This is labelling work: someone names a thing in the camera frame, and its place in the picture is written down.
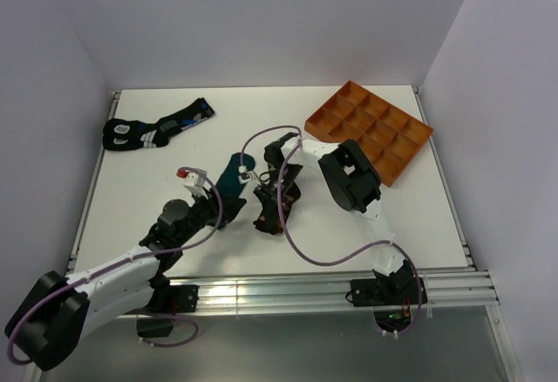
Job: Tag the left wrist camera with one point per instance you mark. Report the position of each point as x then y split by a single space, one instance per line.
193 180

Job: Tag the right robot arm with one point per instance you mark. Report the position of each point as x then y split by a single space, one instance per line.
354 185

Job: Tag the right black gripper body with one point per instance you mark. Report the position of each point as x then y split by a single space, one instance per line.
266 189

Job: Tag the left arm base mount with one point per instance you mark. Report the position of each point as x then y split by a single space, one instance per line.
165 313

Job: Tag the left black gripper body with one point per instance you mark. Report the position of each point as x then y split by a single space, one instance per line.
204 210

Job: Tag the black blue sports sock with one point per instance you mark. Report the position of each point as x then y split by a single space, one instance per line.
120 135

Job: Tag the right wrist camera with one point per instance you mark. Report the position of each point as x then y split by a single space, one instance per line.
245 175

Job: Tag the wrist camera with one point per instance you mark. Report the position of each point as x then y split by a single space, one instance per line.
193 180
245 175

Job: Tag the aluminium front rail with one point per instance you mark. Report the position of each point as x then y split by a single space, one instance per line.
316 293

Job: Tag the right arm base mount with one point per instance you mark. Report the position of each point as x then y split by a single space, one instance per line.
392 305

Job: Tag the brown argyle sock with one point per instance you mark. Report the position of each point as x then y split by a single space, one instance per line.
290 176

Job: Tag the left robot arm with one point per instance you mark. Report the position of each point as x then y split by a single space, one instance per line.
59 311

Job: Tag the orange compartment tray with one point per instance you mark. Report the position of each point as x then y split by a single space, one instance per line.
389 136

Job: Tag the dark teal sock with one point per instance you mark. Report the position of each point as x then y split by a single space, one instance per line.
228 184

